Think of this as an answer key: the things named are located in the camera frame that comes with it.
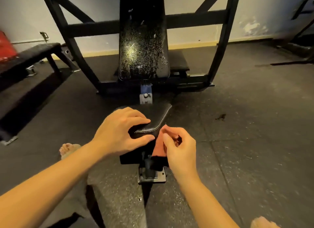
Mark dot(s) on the red cleaning cloth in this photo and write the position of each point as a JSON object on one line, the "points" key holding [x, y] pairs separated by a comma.
{"points": [[158, 146]]}

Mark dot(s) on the person's left leg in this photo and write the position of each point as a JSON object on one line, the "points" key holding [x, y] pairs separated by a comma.
{"points": [[71, 205]]}

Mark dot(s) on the black flat bench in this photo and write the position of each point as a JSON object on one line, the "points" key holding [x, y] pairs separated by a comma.
{"points": [[32, 56]]}

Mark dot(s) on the blue seat adjuster bracket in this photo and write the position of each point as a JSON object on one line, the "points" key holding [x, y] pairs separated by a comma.
{"points": [[146, 94]]}

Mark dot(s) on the person's right forearm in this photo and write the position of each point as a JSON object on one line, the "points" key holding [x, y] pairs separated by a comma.
{"points": [[206, 203]]}

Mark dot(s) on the black gym machine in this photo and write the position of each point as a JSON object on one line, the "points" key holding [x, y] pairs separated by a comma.
{"points": [[298, 46]]}

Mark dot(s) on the red bag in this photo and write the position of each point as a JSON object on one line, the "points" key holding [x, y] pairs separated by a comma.
{"points": [[6, 47]]}

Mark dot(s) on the person's left hand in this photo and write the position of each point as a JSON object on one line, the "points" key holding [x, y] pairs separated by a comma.
{"points": [[111, 134]]}

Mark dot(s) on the person's right hand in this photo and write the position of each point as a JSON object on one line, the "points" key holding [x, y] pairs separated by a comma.
{"points": [[182, 156]]}

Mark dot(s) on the person's left thumb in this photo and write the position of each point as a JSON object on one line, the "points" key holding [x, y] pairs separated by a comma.
{"points": [[143, 140]]}

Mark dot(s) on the person's right foot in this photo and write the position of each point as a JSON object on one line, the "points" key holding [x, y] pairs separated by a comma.
{"points": [[263, 223]]}

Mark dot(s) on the person's left forearm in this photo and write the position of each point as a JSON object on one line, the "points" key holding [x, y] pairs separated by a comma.
{"points": [[49, 186]]}

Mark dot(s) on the person's right thumb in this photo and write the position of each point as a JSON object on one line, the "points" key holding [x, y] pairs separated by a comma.
{"points": [[168, 143]]}

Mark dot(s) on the metal wall bracket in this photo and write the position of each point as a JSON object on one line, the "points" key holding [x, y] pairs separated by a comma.
{"points": [[45, 36]]}

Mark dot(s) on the person's left middle finger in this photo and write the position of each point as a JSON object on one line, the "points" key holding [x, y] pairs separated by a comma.
{"points": [[135, 114]]}

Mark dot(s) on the worn black backrest pad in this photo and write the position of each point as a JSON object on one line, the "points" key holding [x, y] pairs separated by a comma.
{"points": [[143, 39]]}

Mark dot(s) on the silver dumbbell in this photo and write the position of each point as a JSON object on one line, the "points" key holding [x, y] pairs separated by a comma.
{"points": [[31, 71]]}

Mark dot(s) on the person's left foot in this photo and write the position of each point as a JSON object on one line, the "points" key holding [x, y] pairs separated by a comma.
{"points": [[68, 149]]}

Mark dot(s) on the black padded seat cushion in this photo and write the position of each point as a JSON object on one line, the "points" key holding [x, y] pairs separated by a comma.
{"points": [[157, 117]]}

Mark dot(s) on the black seat support post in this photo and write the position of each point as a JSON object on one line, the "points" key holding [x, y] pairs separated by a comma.
{"points": [[149, 169]]}

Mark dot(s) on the person's foot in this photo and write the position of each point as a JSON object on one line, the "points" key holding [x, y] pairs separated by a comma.
{"points": [[263, 223], [68, 149]]}

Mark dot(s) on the black metal machine frame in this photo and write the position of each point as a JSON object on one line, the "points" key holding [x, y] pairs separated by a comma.
{"points": [[220, 39]]}

